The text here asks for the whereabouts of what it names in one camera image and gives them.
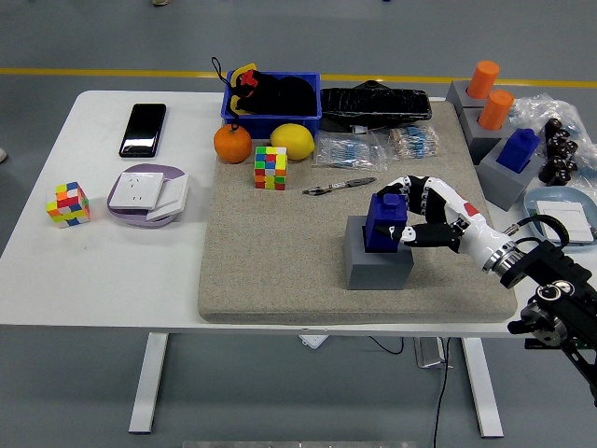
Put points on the black silver pen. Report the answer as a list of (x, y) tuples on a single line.
[(338, 186)]

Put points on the grey-brown mat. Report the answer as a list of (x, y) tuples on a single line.
[(280, 261)]

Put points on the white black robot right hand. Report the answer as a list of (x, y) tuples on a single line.
[(476, 233)]

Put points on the black smartphone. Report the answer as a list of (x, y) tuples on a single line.
[(142, 130)]

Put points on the light blue plate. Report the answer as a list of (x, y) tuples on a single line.
[(531, 200)]

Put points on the purple plate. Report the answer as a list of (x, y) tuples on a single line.
[(123, 216)]

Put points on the black fabric pouch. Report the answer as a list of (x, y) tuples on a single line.
[(284, 95)]

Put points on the dark brown knob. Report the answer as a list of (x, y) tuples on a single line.
[(561, 177), (546, 174), (570, 166), (555, 149), (553, 125), (570, 147), (556, 162), (559, 137)]

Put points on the yellow lemon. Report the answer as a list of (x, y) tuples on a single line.
[(292, 141)]

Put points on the white wall socket panel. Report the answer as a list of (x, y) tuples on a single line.
[(135, 191)]

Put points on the white table leg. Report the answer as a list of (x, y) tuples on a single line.
[(148, 382), (482, 387)]

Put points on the white wall switch panel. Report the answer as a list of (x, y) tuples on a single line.
[(569, 214), (170, 200)]

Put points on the yellow black tool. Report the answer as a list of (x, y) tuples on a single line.
[(233, 100)]

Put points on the clear bracket under table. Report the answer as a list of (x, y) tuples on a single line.
[(426, 354)]

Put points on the black keyboard in plastic wrap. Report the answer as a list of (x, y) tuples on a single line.
[(373, 105)]

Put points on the clear bag of resistors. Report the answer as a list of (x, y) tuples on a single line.
[(347, 151), (415, 142)]

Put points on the blue plastic bin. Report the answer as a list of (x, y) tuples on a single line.
[(280, 124)]

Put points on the grey square seal holder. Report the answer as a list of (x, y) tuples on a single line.
[(506, 186), (378, 273)]

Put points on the grey round-hole seal holder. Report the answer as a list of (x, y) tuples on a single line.
[(456, 95), (476, 140)]

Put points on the blue square seal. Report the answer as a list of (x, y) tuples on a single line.
[(517, 149), (378, 219)]

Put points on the crumpled clear plastic bag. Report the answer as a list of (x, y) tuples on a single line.
[(536, 109)]

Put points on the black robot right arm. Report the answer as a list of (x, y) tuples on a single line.
[(550, 266)]

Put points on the multicoloured puzzle cube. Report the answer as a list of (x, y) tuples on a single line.
[(67, 205), (269, 169)]

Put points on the orange fruit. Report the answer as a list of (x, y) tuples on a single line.
[(232, 144)]

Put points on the orange cylinder seal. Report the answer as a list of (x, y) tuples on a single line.
[(495, 109), (482, 79)]

